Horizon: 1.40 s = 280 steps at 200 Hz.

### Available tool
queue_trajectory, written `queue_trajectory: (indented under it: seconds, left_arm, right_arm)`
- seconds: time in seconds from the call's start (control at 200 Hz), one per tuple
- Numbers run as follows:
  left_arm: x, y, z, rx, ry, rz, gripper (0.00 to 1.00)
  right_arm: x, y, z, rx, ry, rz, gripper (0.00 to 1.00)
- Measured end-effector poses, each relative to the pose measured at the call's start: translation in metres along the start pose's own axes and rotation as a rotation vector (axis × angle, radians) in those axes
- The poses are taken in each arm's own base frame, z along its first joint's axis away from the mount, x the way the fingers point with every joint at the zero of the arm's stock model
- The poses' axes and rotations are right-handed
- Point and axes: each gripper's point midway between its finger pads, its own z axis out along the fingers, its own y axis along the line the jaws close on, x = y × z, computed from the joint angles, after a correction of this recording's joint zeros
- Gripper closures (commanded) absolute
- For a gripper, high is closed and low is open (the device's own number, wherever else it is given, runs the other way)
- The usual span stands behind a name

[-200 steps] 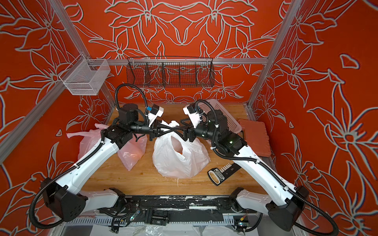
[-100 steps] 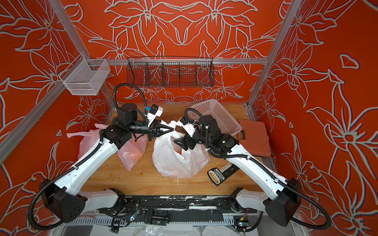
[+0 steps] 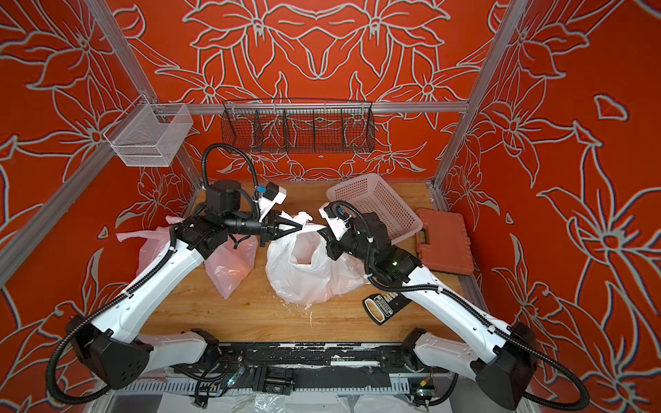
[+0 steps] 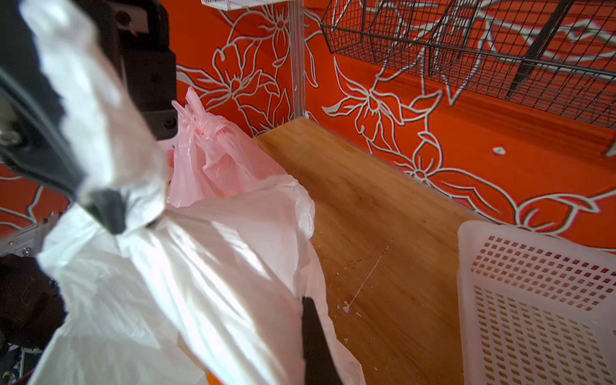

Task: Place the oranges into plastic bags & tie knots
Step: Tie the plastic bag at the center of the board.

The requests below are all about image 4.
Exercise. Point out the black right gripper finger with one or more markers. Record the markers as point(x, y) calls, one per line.
point(320, 367)

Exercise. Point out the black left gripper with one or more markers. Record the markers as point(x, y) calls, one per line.
point(134, 35)

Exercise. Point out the white translucent plastic bag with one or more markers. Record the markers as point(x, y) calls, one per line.
point(156, 294)

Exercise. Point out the white plastic perforated basket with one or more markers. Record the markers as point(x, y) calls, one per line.
point(534, 309)

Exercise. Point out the clear wire mesh basket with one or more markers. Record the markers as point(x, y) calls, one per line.
point(234, 5)

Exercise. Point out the black wire wall basket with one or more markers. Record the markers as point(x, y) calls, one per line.
point(554, 56)

